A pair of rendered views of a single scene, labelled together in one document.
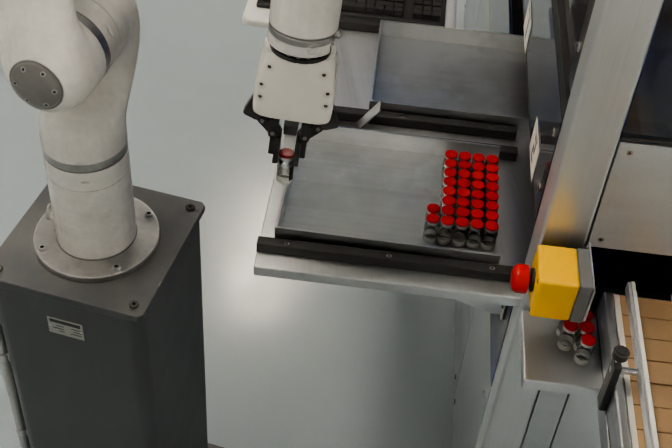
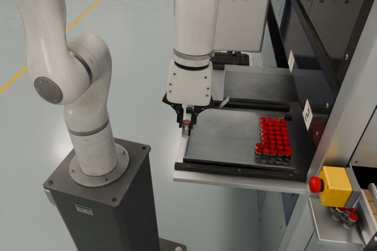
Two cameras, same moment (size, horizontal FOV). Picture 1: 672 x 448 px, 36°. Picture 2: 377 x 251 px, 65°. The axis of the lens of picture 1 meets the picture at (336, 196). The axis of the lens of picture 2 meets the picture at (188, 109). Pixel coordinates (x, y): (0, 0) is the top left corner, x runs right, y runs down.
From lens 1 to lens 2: 0.64 m
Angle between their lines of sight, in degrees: 5
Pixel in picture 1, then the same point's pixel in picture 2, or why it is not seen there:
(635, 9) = not seen: outside the picture
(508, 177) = (289, 128)
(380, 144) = (229, 115)
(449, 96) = (257, 94)
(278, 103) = (180, 94)
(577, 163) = (348, 121)
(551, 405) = not seen: hidden behind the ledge
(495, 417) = (290, 242)
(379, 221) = (232, 152)
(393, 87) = (232, 91)
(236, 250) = (171, 157)
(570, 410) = not seen: hidden behind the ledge
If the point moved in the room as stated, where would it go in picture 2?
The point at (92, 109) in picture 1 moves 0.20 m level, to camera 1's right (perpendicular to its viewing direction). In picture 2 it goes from (87, 103) to (161, 106)
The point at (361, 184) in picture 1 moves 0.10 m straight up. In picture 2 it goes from (222, 134) to (224, 112)
